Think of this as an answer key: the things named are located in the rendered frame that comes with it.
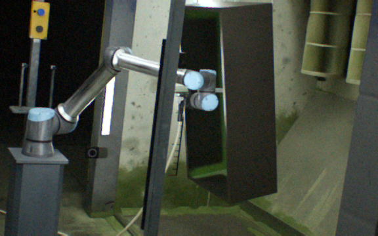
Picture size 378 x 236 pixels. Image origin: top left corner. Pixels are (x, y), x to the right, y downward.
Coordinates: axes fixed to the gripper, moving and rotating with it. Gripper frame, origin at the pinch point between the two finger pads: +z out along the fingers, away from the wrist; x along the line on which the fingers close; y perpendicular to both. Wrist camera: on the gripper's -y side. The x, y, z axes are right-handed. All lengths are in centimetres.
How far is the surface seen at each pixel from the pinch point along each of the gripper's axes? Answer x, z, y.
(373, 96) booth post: -24, -178, -12
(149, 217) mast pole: -57, -87, 48
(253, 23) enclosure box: 37, -16, -44
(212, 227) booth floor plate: 68, 67, 104
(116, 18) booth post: -6, 97, -47
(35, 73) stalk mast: -56, 123, -5
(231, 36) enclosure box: 23.0, -15.1, -35.3
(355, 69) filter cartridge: 135, 0, -20
